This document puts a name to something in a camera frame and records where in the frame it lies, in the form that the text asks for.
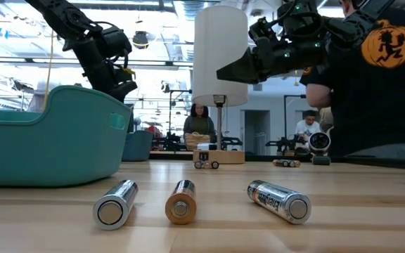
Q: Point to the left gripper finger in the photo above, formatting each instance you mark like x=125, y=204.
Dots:
x=123, y=92

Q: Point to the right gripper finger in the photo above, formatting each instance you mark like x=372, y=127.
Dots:
x=239, y=70

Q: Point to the light teal plastic bin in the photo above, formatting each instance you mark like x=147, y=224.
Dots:
x=48, y=151

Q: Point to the black copper battery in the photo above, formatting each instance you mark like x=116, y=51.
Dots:
x=295, y=164
x=280, y=162
x=180, y=209
x=214, y=165
x=199, y=164

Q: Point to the silver black battery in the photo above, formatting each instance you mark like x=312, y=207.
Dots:
x=112, y=211

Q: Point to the silver Energizer battery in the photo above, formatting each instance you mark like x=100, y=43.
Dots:
x=280, y=200

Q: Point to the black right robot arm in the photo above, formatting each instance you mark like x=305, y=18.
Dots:
x=357, y=19

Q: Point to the background black robot arm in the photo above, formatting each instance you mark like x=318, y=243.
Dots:
x=167, y=142
x=281, y=145
x=232, y=143

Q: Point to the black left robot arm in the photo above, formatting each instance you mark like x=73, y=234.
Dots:
x=72, y=15

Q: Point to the white shade wooden lamp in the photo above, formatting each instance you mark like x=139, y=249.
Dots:
x=209, y=35

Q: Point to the dark teal plastic bin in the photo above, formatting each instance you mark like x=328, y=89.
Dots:
x=137, y=147

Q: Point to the person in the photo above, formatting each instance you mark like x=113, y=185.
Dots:
x=308, y=128
x=382, y=105
x=199, y=123

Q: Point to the small white box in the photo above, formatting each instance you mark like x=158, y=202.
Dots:
x=207, y=146

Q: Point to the wicker basket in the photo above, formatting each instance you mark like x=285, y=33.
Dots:
x=196, y=142

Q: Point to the black webcam on stand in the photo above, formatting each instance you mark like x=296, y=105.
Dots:
x=319, y=142

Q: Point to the black frame stand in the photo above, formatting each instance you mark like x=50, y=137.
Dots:
x=285, y=119

